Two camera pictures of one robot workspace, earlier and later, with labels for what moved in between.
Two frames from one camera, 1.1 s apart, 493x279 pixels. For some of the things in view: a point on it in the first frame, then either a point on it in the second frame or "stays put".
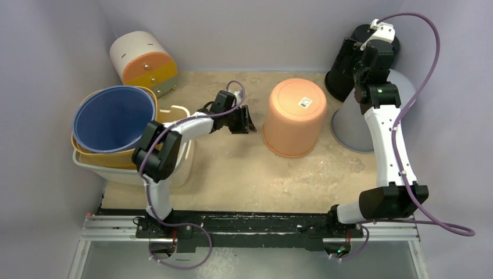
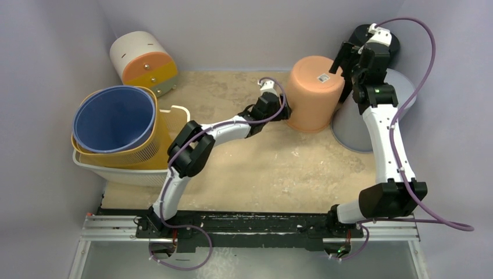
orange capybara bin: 294,116 to 313,93
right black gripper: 357,49 stays put
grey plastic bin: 350,128 stays put
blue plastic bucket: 112,118 stays put
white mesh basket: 121,175 stays put
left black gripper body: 228,117 to 277,108
